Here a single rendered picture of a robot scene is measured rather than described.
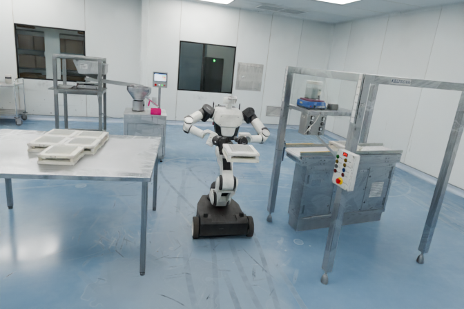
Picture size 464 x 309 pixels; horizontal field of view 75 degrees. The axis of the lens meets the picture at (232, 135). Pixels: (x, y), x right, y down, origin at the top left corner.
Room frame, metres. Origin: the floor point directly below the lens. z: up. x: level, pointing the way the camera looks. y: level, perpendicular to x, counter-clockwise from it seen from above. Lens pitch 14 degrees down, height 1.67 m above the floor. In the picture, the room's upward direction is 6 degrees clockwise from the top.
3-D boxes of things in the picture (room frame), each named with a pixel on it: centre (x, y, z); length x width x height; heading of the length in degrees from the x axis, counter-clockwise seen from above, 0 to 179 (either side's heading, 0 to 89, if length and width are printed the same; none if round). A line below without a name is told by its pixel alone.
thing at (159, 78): (4.88, 1.23, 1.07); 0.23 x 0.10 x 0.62; 107
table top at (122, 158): (2.37, 1.38, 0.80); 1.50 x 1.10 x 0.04; 100
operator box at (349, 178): (2.04, -0.83, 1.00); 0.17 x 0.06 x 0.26; 22
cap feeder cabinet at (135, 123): (4.68, 1.39, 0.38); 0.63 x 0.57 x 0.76; 107
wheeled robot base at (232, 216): (2.86, 0.06, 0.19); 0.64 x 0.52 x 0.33; 13
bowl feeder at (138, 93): (4.72, 1.45, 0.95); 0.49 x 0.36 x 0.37; 107
